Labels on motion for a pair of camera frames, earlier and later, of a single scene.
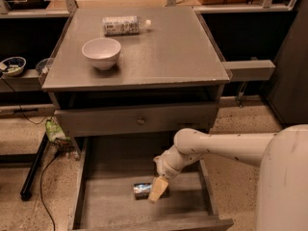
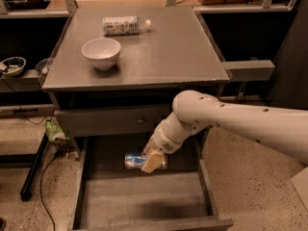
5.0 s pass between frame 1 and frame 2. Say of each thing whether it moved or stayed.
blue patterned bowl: stayed
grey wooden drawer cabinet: stayed
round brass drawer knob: stayed
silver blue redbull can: moved
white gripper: moved
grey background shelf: stayed
